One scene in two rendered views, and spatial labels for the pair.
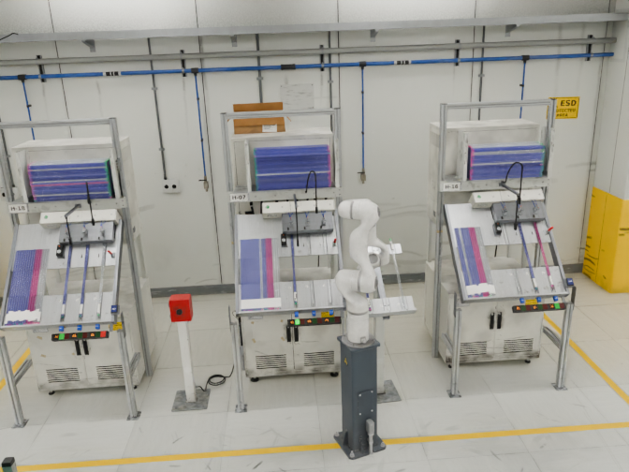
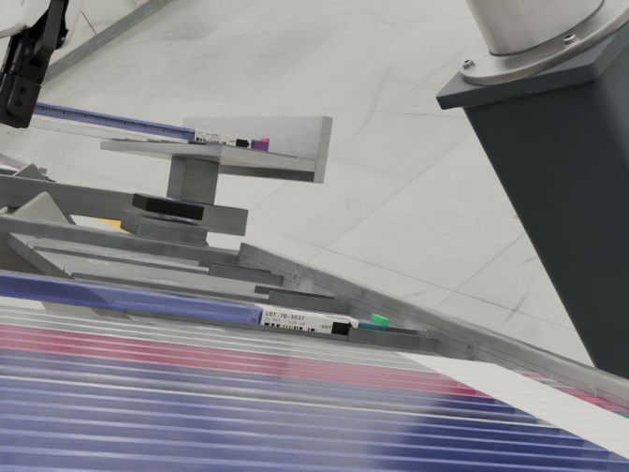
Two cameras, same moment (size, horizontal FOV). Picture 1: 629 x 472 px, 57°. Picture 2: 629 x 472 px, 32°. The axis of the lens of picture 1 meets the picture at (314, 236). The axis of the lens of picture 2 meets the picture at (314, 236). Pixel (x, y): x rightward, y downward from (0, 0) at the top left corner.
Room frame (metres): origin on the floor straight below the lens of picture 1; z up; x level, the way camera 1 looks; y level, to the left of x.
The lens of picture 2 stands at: (3.45, 0.68, 1.04)
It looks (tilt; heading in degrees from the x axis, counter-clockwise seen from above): 21 degrees down; 255
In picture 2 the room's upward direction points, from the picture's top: 31 degrees counter-clockwise
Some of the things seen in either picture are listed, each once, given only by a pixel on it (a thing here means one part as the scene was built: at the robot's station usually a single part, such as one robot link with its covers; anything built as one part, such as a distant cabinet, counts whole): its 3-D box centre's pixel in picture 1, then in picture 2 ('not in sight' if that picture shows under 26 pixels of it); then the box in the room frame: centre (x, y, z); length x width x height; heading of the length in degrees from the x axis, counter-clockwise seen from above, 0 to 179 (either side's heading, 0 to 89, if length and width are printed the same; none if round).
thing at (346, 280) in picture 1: (352, 289); not in sight; (2.91, -0.20, 1.00); 0.19 x 0.12 x 0.24; 70
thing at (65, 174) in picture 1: (83, 252); not in sight; (3.86, 1.65, 0.95); 1.35 x 0.82 x 1.90; 3
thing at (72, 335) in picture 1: (83, 302); not in sight; (3.65, 1.62, 0.66); 1.01 x 0.73 x 1.31; 3
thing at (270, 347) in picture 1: (291, 322); not in sight; (3.91, 0.20, 0.31); 0.70 x 0.65 x 0.62; 93
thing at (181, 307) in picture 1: (185, 350); not in sight; (3.41, 0.89, 0.39); 0.24 x 0.24 x 0.78; 3
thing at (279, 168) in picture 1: (292, 167); not in sight; (3.79, 0.13, 1.52); 0.51 x 0.13 x 0.27; 93
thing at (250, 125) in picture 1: (273, 118); not in sight; (4.08, 0.26, 1.82); 0.68 x 0.30 x 0.20; 93
